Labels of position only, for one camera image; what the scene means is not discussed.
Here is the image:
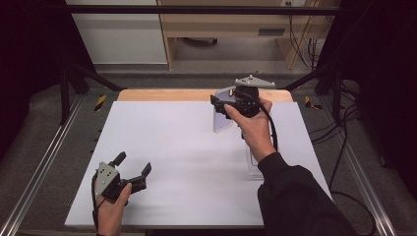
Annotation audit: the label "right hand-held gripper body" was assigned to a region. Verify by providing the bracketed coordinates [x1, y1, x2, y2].
[229, 74, 276, 119]

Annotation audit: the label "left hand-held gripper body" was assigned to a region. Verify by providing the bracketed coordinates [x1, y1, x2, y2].
[92, 160, 149, 205]

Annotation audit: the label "clear plastic cup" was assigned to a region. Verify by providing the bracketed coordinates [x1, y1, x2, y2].
[212, 86, 238, 134]

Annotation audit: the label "clear plastic container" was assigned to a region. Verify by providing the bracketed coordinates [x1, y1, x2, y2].
[245, 144, 266, 182]

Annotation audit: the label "person's right hand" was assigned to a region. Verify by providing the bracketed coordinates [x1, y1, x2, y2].
[223, 97, 278, 163]

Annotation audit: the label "person's left hand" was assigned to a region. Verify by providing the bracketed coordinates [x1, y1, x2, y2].
[96, 182, 133, 236]

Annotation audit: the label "yellow black tape marker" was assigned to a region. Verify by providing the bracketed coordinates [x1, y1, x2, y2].
[304, 94, 325, 111]
[93, 93, 108, 113]

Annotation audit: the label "light wooden desk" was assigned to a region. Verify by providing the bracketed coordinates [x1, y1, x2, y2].
[156, 0, 339, 71]

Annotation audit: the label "black metal stand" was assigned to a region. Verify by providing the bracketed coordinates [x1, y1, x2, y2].
[58, 61, 127, 126]
[280, 61, 344, 126]

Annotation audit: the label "white cabinet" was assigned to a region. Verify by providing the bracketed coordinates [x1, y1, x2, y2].
[64, 0, 168, 66]

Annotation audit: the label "black curtain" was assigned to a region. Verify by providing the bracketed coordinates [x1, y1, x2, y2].
[317, 0, 417, 200]
[0, 0, 96, 160]

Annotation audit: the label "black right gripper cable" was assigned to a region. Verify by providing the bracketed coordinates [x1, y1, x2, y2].
[259, 100, 280, 152]

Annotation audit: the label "dark drawer handle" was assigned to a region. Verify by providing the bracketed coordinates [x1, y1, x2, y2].
[257, 28, 286, 36]

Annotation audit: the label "aluminium floor rail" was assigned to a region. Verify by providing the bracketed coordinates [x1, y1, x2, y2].
[0, 93, 85, 236]
[318, 96, 398, 236]

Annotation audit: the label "cables under desk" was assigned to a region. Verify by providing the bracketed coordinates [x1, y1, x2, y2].
[284, 1, 328, 71]

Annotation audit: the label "black horizontal frame bar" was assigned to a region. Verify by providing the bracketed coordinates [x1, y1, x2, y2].
[64, 4, 342, 16]

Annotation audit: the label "black floor cables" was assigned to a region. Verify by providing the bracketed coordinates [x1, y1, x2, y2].
[310, 82, 379, 236]

